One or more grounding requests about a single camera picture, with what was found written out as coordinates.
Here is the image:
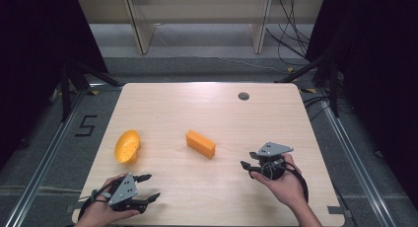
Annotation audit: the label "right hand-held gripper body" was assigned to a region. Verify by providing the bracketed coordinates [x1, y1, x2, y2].
[255, 141, 295, 182]

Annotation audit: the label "black curtain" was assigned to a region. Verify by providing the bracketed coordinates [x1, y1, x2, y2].
[305, 0, 418, 210]
[0, 0, 110, 171]

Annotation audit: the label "orange rectangular block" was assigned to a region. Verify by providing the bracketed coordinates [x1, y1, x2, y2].
[184, 129, 217, 160]

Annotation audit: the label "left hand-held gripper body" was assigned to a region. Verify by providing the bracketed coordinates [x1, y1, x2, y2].
[107, 173, 148, 215]

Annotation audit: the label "person's left hand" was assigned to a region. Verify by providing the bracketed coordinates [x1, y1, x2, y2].
[74, 174, 141, 227]

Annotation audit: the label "black hanging cable bundle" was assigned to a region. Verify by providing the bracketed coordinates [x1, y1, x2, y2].
[265, 0, 312, 67]

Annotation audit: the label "black metal stand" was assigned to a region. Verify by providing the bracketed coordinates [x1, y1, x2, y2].
[274, 51, 341, 118]
[59, 58, 123, 123]

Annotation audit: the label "black floor cables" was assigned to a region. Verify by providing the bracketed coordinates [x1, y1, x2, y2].
[303, 94, 332, 121]

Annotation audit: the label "yellow plastic bowl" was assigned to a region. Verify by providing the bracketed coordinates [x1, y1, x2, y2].
[113, 129, 142, 165]

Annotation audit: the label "person's right hand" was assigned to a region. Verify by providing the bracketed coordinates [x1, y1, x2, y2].
[250, 153, 310, 209]

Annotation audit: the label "aluminium floor rail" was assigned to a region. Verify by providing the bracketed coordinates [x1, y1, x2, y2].
[3, 83, 124, 227]
[315, 88, 397, 227]

